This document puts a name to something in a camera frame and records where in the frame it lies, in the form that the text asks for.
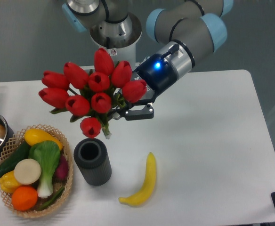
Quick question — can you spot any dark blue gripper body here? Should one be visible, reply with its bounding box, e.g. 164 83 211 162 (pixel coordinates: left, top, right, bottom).
133 54 177 105

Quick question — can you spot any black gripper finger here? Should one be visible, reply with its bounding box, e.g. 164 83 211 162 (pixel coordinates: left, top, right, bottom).
124 103 154 121

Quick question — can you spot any red tulip bouquet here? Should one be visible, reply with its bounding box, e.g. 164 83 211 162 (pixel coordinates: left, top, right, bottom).
38 48 147 138

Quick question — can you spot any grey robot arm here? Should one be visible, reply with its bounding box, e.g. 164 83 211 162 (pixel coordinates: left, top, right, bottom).
62 0 233 121

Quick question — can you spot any dark grey ribbed vase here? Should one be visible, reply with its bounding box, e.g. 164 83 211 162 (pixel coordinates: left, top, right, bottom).
73 138 112 186

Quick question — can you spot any yellow banana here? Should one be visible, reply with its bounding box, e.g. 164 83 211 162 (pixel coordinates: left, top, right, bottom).
118 152 157 207

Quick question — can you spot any purple sweet potato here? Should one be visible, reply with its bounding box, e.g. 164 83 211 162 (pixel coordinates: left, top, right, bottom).
55 155 69 180

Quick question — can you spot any green bok choy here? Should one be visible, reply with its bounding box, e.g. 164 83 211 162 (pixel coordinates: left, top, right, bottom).
29 141 60 198

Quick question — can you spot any yellow squash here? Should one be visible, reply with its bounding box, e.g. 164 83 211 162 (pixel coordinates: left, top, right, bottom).
24 129 63 151

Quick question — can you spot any green bean pod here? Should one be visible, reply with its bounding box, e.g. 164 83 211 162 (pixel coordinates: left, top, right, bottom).
37 187 65 211

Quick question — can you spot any dark green cucumber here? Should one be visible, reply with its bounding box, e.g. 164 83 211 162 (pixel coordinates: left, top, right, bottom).
0 141 31 178

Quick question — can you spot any white round radish slice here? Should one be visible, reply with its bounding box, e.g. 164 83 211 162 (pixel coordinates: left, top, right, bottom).
14 159 41 185

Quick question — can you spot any woven wicker basket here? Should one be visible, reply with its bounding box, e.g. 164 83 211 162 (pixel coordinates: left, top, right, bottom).
0 124 73 218

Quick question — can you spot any orange fruit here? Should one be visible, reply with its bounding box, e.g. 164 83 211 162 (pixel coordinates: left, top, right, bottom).
12 186 38 211

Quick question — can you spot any yellow bell pepper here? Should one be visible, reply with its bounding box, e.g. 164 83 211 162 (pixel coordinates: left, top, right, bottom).
0 171 22 194

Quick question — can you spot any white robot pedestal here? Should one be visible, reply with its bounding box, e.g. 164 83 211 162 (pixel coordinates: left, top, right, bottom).
68 42 152 79

